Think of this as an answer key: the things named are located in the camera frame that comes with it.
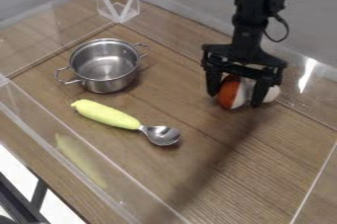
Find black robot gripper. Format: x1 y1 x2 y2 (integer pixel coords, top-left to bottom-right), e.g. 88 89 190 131
202 25 287 108

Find red and white toy mushroom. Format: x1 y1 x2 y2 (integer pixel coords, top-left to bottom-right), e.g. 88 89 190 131
215 72 283 111

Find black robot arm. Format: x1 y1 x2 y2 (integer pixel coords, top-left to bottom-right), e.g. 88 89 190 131
202 0 290 108

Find silver metal pot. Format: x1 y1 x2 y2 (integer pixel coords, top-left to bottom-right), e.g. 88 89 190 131
55 38 150 94

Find black cable loop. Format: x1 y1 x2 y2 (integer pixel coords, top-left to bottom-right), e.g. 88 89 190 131
263 14 291 43

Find spoon with yellow handle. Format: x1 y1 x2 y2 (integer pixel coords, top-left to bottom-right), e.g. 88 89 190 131
71 100 180 146

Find black metal table frame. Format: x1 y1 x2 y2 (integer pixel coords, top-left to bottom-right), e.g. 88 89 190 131
0 173 51 224

